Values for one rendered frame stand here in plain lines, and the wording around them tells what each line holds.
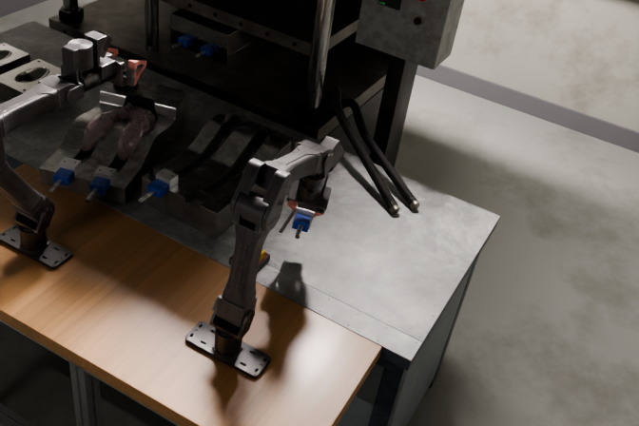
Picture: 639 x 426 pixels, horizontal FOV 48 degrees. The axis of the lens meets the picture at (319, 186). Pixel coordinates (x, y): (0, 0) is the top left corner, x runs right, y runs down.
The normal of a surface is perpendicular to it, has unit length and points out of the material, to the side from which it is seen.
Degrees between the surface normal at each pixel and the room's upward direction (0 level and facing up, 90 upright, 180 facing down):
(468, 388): 0
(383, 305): 0
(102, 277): 0
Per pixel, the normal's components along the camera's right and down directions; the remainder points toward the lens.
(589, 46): -0.47, 0.47
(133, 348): 0.13, -0.80
